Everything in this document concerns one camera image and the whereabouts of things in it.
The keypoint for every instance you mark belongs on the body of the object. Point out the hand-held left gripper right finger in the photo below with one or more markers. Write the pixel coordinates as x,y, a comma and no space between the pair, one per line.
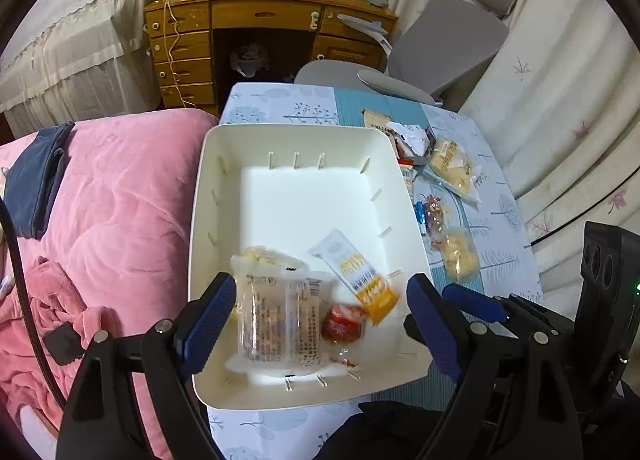
432,330

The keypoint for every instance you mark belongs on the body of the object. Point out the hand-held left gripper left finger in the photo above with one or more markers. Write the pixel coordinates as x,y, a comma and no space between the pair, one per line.
210,322

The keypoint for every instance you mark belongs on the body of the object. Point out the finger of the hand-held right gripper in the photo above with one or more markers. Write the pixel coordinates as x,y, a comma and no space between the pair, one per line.
472,302

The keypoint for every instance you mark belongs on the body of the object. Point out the clear snack packet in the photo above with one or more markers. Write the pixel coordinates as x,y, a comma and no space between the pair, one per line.
280,320

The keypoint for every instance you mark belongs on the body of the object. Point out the white plastic bin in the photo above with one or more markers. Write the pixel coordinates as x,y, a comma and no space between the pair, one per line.
300,200

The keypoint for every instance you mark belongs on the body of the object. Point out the small yellow cake packet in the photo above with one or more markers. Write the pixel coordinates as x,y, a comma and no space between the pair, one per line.
457,255

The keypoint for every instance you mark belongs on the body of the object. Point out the red round snack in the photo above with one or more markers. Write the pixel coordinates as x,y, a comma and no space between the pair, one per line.
342,324

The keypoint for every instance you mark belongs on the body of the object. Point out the yellow white snack bar packet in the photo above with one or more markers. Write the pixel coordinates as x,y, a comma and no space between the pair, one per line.
357,275

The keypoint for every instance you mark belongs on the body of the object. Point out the small candy packets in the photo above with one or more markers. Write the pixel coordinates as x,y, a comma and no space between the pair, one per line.
431,212

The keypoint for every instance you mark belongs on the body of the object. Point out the person's black clothing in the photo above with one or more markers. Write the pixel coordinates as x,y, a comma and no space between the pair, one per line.
380,432

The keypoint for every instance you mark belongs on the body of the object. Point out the large yellow cake packet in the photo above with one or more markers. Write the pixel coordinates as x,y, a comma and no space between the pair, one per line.
452,164

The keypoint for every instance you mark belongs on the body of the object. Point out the pink blanket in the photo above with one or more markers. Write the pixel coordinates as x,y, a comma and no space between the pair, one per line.
125,200

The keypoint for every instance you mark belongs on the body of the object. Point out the torn white red wrapper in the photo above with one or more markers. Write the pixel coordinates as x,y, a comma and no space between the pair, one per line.
412,139

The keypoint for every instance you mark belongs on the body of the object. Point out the brown card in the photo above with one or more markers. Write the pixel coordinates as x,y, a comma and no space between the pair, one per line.
377,120

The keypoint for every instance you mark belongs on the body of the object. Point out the navy cloth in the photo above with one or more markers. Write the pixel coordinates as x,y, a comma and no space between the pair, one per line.
35,179

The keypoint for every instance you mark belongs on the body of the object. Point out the printed tablecloth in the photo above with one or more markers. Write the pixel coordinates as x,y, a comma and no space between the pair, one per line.
310,104

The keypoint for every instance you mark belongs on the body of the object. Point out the white leaf-print curtain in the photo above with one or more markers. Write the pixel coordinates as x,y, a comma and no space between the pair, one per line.
560,64

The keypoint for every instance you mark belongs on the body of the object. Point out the grey office chair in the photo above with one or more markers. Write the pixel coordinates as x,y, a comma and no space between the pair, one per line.
440,44

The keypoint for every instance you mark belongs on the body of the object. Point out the white bag under desk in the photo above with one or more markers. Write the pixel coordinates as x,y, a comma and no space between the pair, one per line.
247,59

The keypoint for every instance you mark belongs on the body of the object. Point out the wooden desk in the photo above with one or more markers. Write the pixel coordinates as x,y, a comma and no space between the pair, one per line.
185,47

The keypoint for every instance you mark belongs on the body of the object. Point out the white lace cover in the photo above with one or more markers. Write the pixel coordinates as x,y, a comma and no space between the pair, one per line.
75,14

